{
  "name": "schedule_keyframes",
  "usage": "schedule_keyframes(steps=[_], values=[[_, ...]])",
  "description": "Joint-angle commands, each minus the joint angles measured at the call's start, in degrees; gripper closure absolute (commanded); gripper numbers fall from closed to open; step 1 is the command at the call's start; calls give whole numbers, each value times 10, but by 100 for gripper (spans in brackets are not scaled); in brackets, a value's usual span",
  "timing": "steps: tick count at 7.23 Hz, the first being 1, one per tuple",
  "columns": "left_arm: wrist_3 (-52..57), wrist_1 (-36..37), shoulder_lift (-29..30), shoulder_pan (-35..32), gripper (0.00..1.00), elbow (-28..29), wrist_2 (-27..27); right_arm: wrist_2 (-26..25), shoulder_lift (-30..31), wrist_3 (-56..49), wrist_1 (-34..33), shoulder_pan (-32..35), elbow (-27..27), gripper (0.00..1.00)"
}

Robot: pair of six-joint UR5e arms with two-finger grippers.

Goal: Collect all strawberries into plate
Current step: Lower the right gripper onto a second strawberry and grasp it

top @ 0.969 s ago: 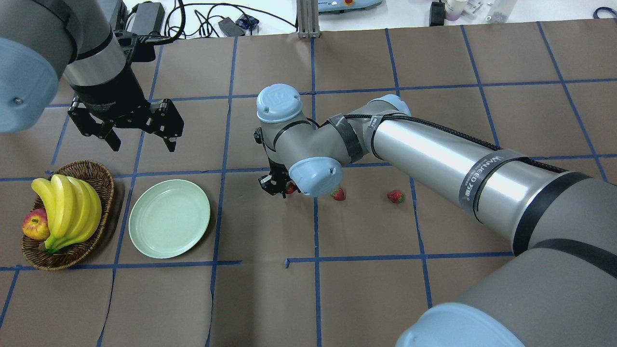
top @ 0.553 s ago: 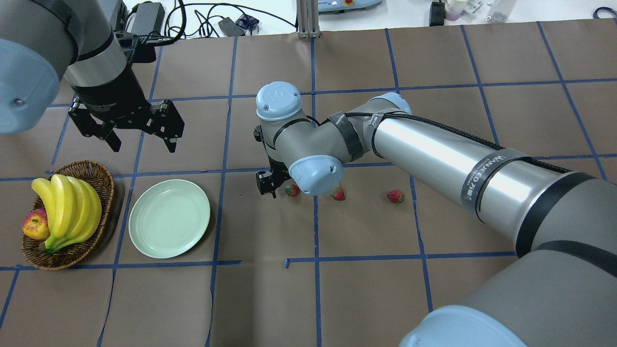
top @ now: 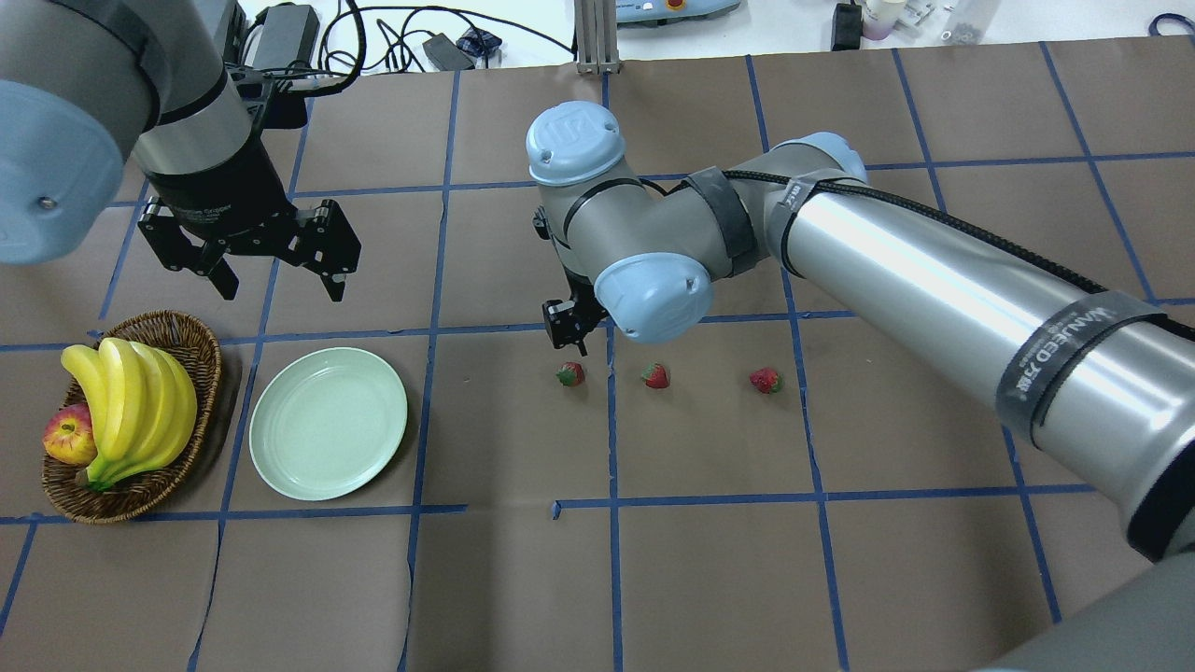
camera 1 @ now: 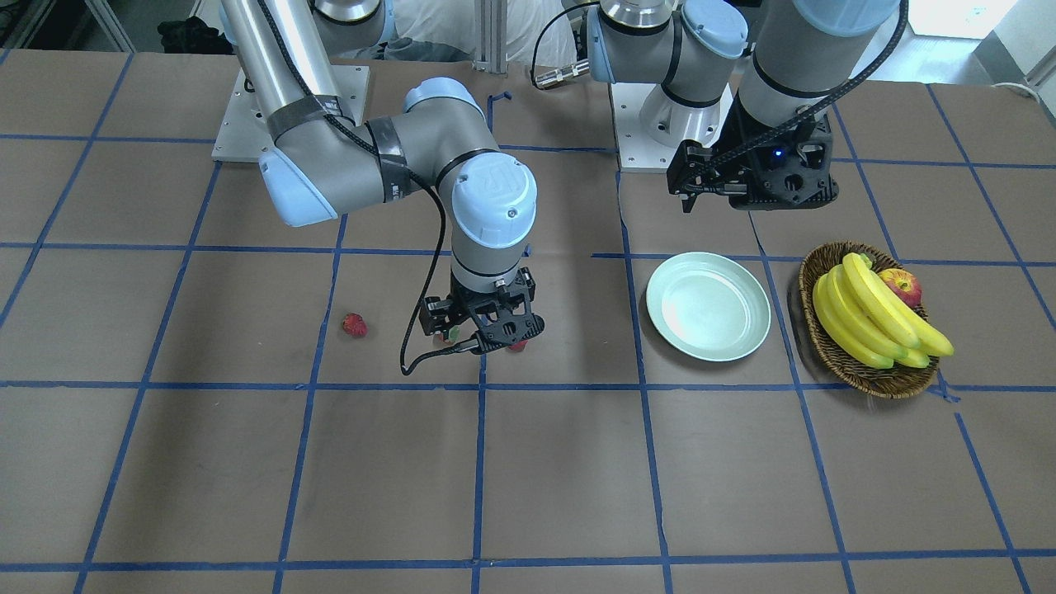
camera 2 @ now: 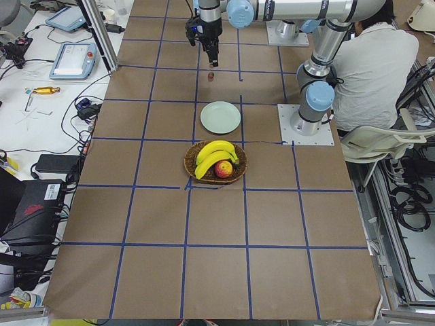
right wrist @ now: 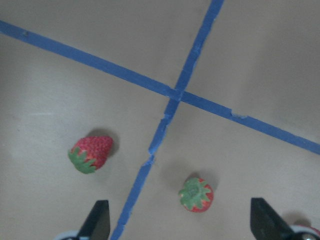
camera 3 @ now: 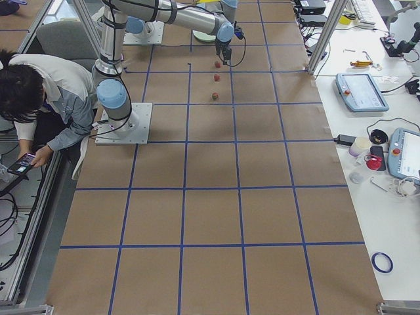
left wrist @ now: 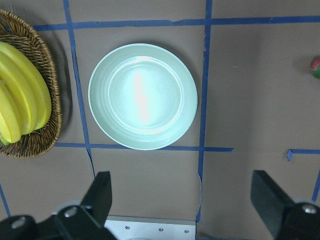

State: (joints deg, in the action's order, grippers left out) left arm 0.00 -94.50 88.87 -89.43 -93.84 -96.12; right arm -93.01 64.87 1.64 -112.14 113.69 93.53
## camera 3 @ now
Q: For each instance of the black power adapter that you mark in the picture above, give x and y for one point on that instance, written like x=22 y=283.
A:
x=345 y=140

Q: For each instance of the teach pendant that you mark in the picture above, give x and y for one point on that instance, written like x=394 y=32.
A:
x=403 y=154
x=360 y=92

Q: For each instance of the yellow tool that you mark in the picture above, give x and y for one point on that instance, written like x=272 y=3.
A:
x=361 y=63

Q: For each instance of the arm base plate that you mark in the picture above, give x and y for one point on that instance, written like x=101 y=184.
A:
x=132 y=130
x=155 y=39

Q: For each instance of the white charger with cable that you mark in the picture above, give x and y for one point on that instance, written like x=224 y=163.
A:
x=404 y=188

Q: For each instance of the person's hand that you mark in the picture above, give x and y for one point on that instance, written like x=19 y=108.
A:
x=42 y=156

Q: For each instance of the light green plate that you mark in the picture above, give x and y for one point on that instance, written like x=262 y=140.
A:
x=203 y=37

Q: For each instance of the grey office chair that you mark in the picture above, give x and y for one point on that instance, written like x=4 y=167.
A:
x=68 y=40

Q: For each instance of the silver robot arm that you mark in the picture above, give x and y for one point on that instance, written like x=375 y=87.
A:
x=138 y=27
x=215 y=18

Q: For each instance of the black smartphone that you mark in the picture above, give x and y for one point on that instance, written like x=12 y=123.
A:
x=22 y=165

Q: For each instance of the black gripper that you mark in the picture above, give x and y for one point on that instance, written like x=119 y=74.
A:
x=220 y=46

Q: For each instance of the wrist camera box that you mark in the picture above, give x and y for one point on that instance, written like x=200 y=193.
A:
x=239 y=32

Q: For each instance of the yellow banana bunch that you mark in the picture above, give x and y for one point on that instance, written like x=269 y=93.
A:
x=205 y=1

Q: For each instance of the near teach pendant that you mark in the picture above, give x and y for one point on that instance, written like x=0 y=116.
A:
x=403 y=154

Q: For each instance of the blue tape roll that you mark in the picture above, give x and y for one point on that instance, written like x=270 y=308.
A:
x=382 y=262

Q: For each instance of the person in grey jacket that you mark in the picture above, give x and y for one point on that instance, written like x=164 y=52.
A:
x=50 y=100

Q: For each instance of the red round object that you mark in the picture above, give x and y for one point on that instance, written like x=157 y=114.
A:
x=373 y=162

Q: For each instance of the white cup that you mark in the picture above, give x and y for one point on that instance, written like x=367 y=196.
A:
x=360 y=145

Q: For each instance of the far teach pendant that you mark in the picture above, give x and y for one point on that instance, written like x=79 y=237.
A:
x=360 y=92

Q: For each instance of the aluminium frame post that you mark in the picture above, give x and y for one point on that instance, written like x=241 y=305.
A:
x=334 y=15

